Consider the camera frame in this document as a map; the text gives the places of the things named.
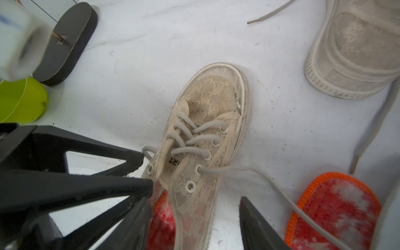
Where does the green plastic bowl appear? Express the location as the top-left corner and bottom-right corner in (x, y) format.
(1, 77), (49, 125)

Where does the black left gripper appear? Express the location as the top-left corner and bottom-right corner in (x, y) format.
(1, 123), (153, 250)

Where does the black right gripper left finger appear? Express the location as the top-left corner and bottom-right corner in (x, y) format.
(96, 195), (152, 250)

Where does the dark oval stand base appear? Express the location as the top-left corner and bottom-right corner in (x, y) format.
(32, 2), (98, 86)

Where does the scrolled metal wire stand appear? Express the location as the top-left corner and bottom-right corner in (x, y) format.
(14, 0), (64, 44)

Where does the red translucent shoe insole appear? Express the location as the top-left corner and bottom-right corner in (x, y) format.
(284, 172), (381, 250)

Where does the beige sneaker red label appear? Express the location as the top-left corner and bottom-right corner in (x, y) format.
(246, 0), (400, 175)
(142, 62), (251, 250)

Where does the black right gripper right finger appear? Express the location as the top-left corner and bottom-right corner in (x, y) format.
(239, 196), (290, 250)

